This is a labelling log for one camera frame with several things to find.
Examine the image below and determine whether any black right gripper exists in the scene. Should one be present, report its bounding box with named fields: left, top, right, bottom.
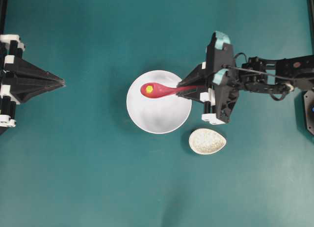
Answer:
left=176, top=31, right=239, bottom=125

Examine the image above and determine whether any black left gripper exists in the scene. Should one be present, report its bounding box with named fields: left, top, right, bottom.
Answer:
left=0, top=34, right=65, bottom=134

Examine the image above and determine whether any red plastic soup spoon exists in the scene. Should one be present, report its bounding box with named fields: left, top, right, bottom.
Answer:
left=140, top=82, right=200, bottom=99

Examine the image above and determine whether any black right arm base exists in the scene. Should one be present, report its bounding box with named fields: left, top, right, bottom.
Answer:
left=303, top=90, right=314, bottom=135

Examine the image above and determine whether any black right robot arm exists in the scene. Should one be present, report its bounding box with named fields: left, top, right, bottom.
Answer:
left=176, top=31, right=314, bottom=125

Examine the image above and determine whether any white round bowl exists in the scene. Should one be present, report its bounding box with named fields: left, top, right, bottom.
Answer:
left=126, top=70, right=192, bottom=134

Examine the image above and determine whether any speckled ceramic spoon rest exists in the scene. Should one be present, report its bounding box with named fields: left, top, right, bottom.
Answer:
left=188, top=128, right=227, bottom=155

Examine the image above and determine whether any black left frame post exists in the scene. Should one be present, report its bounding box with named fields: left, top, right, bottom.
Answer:
left=0, top=0, right=8, bottom=34

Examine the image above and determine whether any black frame post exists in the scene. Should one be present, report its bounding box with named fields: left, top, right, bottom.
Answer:
left=0, top=0, right=8, bottom=34
left=307, top=0, right=314, bottom=24

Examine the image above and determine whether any black right frame post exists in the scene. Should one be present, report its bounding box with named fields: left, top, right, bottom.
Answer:
left=307, top=0, right=314, bottom=24

